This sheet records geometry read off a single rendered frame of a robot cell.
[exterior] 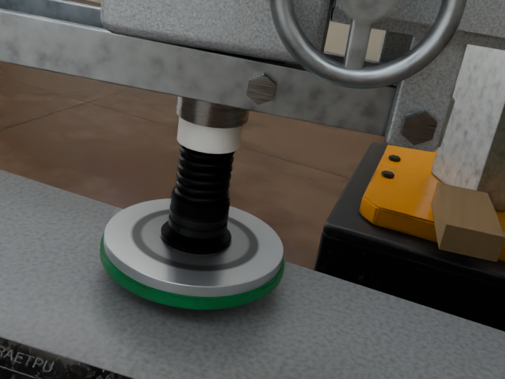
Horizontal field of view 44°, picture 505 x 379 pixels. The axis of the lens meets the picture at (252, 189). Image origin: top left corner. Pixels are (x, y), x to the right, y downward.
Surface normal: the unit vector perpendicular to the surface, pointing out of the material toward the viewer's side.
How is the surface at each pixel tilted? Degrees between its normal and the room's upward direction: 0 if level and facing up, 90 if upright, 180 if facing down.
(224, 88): 90
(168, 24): 90
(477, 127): 90
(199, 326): 0
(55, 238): 0
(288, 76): 90
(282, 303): 0
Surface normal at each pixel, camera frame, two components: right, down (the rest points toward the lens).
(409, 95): -0.07, 0.39
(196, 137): -0.36, 0.33
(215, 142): 0.22, 0.42
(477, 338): 0.15, -0.91
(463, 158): -0.97, -0.06
